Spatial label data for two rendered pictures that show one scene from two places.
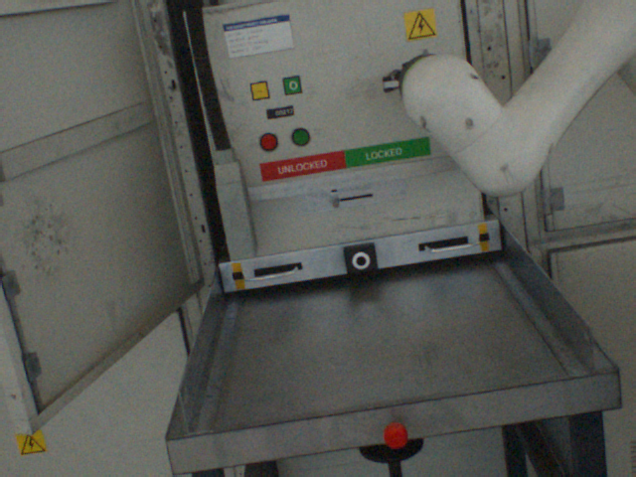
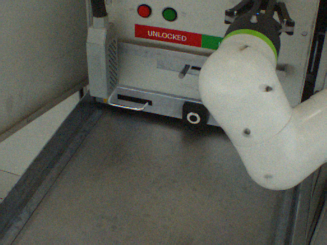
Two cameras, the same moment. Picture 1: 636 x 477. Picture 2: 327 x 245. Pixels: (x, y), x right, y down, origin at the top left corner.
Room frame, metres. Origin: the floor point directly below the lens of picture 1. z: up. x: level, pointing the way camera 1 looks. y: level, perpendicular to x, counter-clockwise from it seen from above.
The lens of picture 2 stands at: (0.67, -0.26, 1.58)
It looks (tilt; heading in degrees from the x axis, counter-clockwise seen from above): 37 degrees down; 16
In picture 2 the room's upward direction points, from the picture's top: 1 degrees clockwise
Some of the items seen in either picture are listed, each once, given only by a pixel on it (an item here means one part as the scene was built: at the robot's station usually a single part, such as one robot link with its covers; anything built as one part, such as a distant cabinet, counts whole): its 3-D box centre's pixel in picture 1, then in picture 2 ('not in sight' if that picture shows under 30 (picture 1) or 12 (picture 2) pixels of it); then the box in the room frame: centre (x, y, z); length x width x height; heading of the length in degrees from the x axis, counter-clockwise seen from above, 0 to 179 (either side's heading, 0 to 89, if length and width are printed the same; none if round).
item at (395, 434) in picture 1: (395, 431); not in sight; (1.05, -0.06, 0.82); 0.04 x 0.03 x 0.03; 178
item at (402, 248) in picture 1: (359, 252); (198, 106); (1.63, -0.07, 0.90); 0.54 x 0.05 x 0.06; 88
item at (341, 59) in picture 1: (340, 125); (202, 16); (1.61, -0.07, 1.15); 0.48 x 0.01 x 0.48; 88
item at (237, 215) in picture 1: (236, 209); (103, 57); (1.55, 0.14, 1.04); 0.08 x 0.05 x 0.17; 178
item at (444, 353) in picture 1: (374, 329); (172, 186); (1.41, -0.07, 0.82); 0.68 x 0.62 x 0.06; 178
